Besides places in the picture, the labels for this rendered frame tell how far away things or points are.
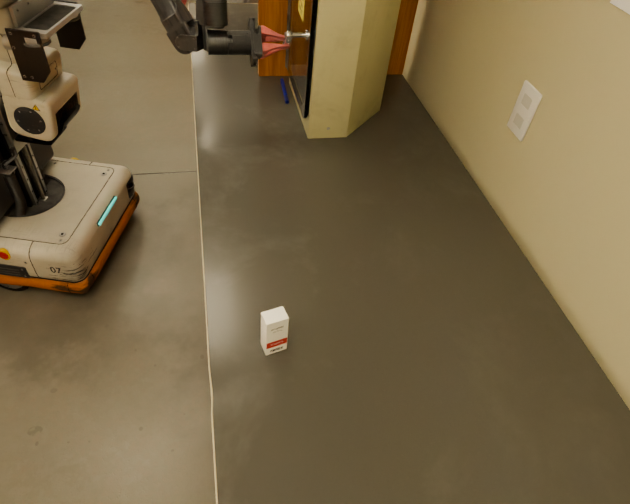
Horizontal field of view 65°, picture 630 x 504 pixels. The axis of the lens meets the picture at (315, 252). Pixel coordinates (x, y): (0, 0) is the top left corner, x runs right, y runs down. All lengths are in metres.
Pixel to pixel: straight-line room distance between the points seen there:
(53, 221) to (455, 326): 1.70
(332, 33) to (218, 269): 0.62
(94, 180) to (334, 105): 1.35
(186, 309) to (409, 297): 1.32
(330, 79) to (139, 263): 1.38
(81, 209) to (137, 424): 0.91
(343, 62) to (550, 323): 0.76
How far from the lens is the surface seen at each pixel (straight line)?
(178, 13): 1.33
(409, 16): 1.73
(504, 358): 0.98
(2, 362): 2.21
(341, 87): 1.33
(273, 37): 1.37
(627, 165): 1.01
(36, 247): 2.15
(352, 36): 1.28
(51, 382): 2.09
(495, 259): 1.15
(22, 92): 1.93
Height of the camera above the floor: 1.68
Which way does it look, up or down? 45 degrees down
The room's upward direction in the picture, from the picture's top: 7 degrees clockwise
